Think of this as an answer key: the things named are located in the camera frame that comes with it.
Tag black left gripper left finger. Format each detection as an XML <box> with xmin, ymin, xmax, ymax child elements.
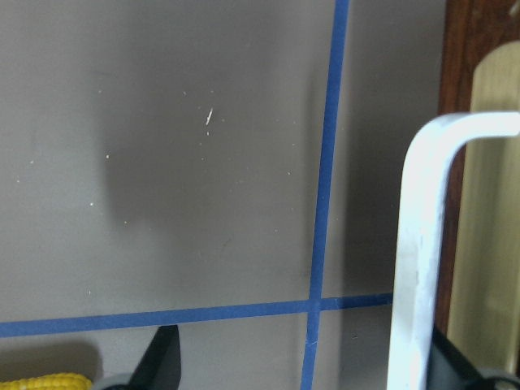
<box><xmin>123</xmin><ymin>325</ymin><xmax>180</xmax><ymax>390</ymax></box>

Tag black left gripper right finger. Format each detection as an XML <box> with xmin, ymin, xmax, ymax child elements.
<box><xmin>426</xmin><ymin>327</ymin><xmax>494</xmax><ymax>390</ymax></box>

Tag light wooden drawer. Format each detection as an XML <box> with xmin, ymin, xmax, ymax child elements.
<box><xmin>385</xmin><ymin>0</ymin><xmax>520</xmax><ymax>390</ymax></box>

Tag yellow corn cob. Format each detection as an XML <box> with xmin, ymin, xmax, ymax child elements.
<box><xmin>1</xmin><ymin>373</ymin><xmax>93</xmax><ymax>390</ymax></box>

